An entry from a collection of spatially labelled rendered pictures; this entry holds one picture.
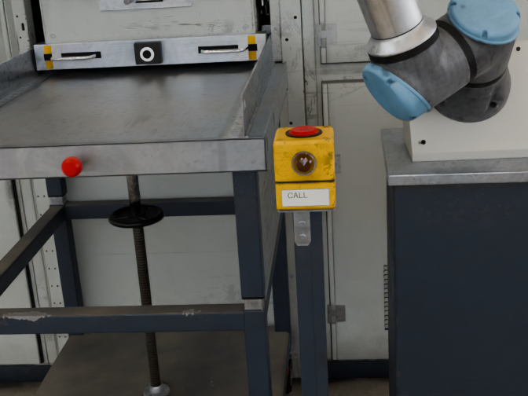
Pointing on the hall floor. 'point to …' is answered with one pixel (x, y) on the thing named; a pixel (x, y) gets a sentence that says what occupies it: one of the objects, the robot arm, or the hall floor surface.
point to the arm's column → (457, 289)
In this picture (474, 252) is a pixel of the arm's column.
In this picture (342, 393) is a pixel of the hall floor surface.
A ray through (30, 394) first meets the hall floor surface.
